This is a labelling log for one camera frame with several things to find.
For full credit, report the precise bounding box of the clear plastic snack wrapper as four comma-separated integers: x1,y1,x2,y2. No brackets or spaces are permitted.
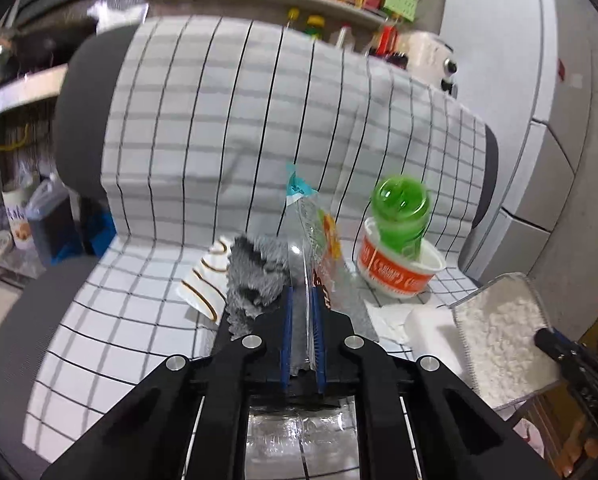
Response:
246,162,377,480

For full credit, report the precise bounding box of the white side shelf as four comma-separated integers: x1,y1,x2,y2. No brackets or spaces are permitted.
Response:
0,62,70,122

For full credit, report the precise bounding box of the white foam block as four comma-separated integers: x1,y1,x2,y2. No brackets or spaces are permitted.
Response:
404,307,472,392

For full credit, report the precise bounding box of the green plastic bottle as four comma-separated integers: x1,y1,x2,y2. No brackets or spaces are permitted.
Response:
371,175,431,264

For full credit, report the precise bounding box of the dark jug with blue lid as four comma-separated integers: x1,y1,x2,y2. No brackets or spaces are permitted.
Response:
26,174,82,267

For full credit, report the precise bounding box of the red sauce bottle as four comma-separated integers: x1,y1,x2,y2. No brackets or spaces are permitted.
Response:
373,25,400,59

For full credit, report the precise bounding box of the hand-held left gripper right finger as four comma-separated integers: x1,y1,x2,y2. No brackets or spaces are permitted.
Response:
310,289,562,480

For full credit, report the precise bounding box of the yellow cable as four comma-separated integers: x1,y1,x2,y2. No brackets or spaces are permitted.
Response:
0,124,30,157

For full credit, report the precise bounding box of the blue plastic crate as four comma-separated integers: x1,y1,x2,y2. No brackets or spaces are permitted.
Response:
85,214,118,257

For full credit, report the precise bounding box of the white refrigerator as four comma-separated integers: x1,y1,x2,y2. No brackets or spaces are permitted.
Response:
439,0,598,281

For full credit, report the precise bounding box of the white paper tissue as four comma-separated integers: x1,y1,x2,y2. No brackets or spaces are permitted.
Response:
366,302,420,346

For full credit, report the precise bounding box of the orange and white paper cup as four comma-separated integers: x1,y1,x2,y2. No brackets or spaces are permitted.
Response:
356,217,447,299

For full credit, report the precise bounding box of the white printed canister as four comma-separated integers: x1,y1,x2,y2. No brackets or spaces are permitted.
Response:
1,187,36,249

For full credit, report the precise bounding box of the white black-checked cloth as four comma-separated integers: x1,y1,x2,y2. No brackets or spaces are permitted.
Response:
21,15,490,480

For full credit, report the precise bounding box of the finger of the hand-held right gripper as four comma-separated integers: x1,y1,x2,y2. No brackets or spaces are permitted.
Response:
535,327,598,441

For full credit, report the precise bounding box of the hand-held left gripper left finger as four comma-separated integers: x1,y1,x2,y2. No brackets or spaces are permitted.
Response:
41,285,300,480

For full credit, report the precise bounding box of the green utensil basket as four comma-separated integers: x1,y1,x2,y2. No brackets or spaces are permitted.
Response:
382,0,422,24

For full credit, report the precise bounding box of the white rice cooker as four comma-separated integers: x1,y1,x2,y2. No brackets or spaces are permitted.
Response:
404,30,460,97

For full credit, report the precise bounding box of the grey fabric chair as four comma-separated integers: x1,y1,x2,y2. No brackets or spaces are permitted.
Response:
0,22,502,480

